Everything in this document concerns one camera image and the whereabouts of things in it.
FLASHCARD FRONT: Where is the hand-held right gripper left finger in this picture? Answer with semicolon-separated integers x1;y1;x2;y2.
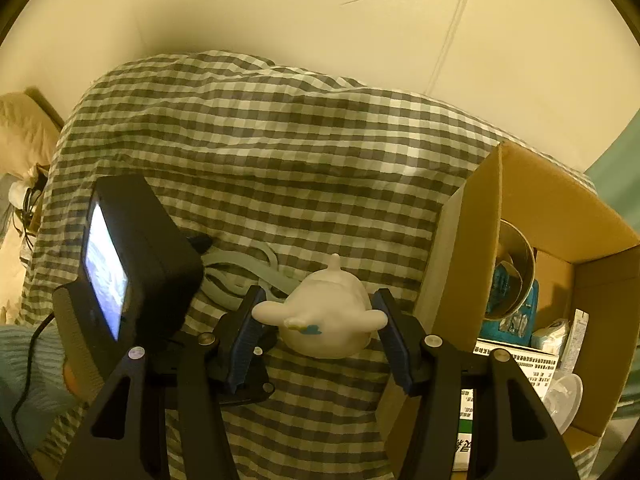
55;285;268;480

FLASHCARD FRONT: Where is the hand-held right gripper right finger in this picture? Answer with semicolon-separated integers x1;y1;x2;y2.
372;287;581;480

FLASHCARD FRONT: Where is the green strap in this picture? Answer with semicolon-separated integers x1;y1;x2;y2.
200;242;301;311

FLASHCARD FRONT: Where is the white toy figurine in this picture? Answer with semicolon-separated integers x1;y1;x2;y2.
251;254;387;359

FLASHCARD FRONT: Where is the white and green box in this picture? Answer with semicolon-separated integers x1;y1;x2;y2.
452;337;561;473

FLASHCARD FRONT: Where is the blue mask packet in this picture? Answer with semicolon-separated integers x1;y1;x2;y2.
477;265;541;346

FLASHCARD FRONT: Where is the large cardboard box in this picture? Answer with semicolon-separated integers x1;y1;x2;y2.
375;140;640;480

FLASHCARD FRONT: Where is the round bowl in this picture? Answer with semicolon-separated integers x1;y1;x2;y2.
482;217;536;321

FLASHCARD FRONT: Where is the white tissue pack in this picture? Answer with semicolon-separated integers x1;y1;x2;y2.
530;319;573;353

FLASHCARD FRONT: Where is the clear plastic lid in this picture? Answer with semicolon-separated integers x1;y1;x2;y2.
542;374;585;436

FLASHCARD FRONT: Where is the white tube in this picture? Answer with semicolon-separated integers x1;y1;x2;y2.
570;309;591;376

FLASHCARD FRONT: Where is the green white checked blanket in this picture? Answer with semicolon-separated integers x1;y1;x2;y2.
22;50;598;480

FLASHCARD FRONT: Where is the white plastic bag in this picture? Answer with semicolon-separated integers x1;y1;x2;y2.
7;165;46;206

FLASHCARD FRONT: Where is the beige pillow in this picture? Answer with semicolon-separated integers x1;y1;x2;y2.
0;91;63;181

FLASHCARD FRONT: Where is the green curtain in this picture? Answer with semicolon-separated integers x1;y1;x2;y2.
582;105;640;241

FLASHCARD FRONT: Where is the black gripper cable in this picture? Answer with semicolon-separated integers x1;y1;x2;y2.
11;310;58;441

